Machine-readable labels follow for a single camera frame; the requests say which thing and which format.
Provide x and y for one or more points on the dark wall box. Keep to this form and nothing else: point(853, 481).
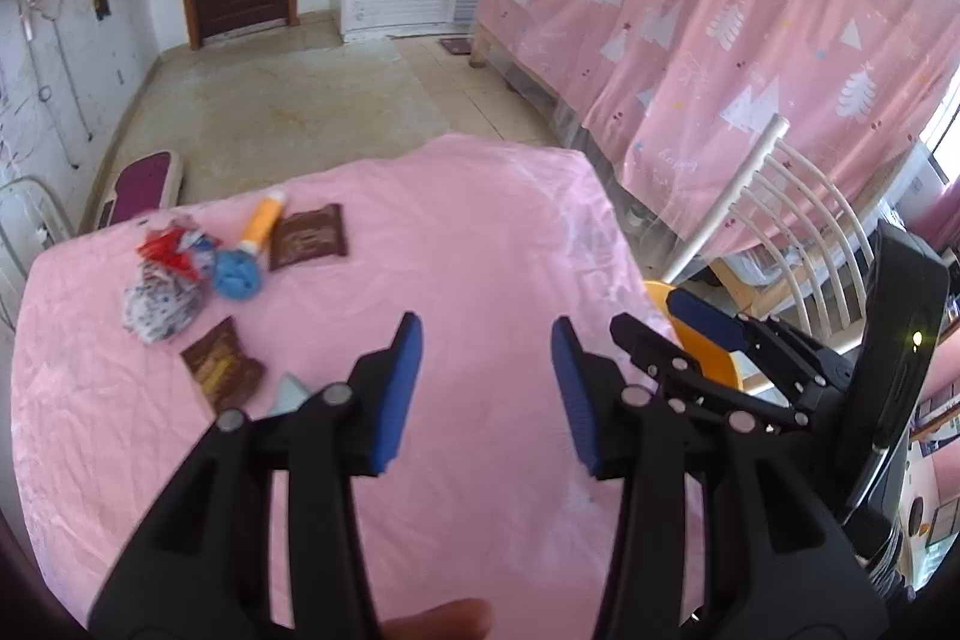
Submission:
point(100, 3)

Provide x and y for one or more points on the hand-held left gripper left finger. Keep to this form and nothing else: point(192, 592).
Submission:
point(397, 385)

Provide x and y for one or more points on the white slatted chair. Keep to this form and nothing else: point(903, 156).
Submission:
point(795, 220)

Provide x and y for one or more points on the pink tablecloth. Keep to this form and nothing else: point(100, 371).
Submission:
point(487, 265)

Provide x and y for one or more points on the yellow chair seat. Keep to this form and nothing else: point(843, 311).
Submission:
point(697, 351)

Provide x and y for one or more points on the person's left hand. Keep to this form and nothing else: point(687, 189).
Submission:
point(439, 621)

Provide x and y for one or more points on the blue ball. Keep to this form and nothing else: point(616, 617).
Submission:
point(238, 274)

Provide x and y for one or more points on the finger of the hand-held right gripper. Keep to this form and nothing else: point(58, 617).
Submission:
point(705, 317)
point(649, 347)

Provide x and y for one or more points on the small door mat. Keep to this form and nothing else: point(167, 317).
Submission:
point(454, 45)

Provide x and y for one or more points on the red wrapper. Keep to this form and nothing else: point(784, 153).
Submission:
point(169, 246)

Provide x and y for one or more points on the white patterned wrapper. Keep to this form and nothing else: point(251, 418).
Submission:
point(161, 306)

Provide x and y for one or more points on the window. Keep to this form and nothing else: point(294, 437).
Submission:
point(946, 123)

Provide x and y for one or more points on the pink tree-print curtain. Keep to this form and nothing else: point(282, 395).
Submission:
point(712, 48)

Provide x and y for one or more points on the brown snack packet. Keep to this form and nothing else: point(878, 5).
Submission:
point(309, 235)
point(221, 366)

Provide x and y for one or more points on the purple step stool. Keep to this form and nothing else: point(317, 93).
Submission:
point(142, 186)

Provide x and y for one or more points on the orange bottle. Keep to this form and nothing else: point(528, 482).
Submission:
point(262, 224)

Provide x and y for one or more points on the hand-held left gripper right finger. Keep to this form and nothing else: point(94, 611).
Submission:
point(574, 392)

